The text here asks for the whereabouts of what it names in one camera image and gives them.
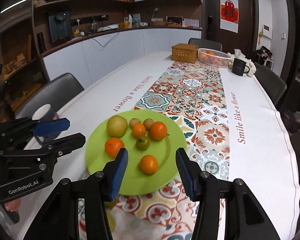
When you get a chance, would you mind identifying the white plush toy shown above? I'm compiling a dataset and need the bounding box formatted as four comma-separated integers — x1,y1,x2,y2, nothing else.
227,49,256,77

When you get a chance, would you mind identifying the orange with stem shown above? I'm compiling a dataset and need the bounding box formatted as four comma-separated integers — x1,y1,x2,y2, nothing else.
148,121,168,141

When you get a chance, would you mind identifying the black coffee machine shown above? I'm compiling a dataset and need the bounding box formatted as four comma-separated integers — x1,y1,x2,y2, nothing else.
49,11,72,43

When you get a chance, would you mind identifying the woven wicker box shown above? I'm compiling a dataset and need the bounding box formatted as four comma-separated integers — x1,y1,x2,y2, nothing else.
171,43,198,63

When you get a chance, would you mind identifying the person's hand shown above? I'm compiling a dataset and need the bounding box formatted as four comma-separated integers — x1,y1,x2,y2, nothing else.
4,198,21,212

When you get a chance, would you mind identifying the grey chair far end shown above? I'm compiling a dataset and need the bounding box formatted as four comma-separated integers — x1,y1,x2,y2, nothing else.
188,38,222,51

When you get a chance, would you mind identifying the dark blue mug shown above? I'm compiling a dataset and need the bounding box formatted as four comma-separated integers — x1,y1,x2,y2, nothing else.
32,104,60,145

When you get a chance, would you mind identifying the dark wooden door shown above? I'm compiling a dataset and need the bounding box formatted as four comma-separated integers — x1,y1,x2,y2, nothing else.
202,0,259,58

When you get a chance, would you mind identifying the grey chair right far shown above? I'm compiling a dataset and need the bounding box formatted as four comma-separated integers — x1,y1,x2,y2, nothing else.
255,65,287,105

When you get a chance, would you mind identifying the green plate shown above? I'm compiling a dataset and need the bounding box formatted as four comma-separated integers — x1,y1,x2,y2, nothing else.
85,110,187,196

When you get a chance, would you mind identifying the red calendar poster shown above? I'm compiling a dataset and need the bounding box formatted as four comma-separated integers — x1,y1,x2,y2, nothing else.
220,0,239,33

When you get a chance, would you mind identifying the small brown kiwi on plate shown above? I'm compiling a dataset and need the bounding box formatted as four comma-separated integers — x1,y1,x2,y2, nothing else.
129,118,141,128

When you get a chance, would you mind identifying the small green fruit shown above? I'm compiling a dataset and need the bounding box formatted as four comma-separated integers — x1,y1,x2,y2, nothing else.
136,136,150,151

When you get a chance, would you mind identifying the black mug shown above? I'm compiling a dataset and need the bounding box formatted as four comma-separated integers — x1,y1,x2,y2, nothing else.
232,58,250,76

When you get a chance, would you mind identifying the grey chair left side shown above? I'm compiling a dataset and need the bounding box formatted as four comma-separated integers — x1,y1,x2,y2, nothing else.
15,73,84,119

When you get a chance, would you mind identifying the pink wire fruit basket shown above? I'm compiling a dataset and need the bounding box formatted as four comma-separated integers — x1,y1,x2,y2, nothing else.
198,48,231,68

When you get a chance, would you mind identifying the small orange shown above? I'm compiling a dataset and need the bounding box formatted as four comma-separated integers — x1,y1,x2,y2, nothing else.
132,123,147,138

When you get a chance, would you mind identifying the yellow-green pear on plate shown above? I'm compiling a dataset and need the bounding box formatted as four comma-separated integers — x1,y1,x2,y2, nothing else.
107,115,128,138

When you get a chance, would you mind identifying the patterned table runner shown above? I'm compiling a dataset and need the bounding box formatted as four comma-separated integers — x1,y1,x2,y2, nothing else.
77,60,231,240

